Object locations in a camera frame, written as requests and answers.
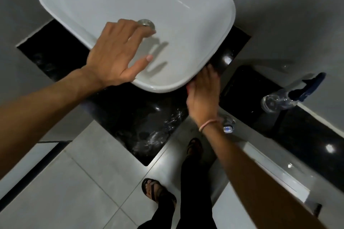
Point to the person's right hand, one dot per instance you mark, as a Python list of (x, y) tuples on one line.
[(204, 97)]

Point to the person's left hand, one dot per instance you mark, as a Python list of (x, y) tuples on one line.
[(113, 57)]

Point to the person's right thumb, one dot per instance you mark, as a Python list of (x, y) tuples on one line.
[(189, 90)]

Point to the person's left thumb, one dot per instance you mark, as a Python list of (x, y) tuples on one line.
[(141, 64)]

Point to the person's right forearm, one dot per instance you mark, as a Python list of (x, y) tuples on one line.
[(258, 183)]

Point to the person's left forearm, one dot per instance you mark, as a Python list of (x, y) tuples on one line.
[(45, 113)]

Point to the pink wrist band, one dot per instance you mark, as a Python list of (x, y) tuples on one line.
[(209, 123)]

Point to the metal basin drain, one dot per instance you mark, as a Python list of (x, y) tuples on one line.
[(147, 23)]

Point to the chrome tap with blue mark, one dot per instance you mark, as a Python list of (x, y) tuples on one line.
[(228, 125)]

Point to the person's right black sandal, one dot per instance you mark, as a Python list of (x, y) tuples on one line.
[(194, 147)]

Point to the person's black sandal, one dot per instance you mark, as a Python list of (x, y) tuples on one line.
[(194, 147), (157, 190)]

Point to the clear spray bottle blue trigger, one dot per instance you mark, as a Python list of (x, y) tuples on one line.
[(287, 96)]

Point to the person's right leg black trousers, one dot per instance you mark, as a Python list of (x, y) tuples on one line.
[(196, 194)]

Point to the person's leg black trousers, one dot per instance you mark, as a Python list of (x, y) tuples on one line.
[(196, 194), (158, 216)]

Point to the person's left black sandal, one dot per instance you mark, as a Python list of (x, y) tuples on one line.
[(157, 190)]

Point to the person's left leg black trousers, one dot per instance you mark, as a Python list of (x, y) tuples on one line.
[(158, 216)]

